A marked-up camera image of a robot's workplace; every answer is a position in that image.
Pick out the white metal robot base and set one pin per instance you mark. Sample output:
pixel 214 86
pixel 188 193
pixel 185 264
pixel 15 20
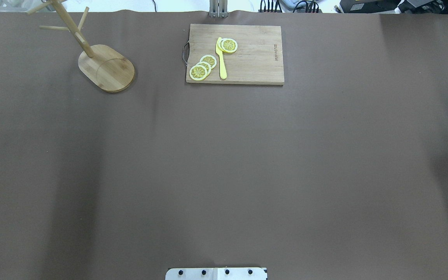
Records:
pixel 222 273

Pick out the yellow plastic knife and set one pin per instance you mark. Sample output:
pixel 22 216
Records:
pixel 222 68

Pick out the upper lemon slice of row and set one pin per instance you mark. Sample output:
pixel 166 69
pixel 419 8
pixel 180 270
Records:
pixel 210 59

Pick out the lemon slice under knife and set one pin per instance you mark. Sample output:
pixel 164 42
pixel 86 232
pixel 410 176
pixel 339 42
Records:
pixel 219 45

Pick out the middle lemon slice of row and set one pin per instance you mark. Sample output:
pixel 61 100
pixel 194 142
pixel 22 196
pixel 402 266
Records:
pixel 206 66

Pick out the bamboo cutting board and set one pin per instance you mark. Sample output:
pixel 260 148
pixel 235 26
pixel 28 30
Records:
pixel 257 61

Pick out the lemon slice beside knife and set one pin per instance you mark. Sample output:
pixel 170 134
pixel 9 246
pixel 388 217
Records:
pixel 230 45

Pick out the aluminium camera post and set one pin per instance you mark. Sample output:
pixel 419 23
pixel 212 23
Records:
pixel 218 9

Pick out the wooden cup storage rack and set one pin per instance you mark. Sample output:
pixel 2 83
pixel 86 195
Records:
pixel 105 67

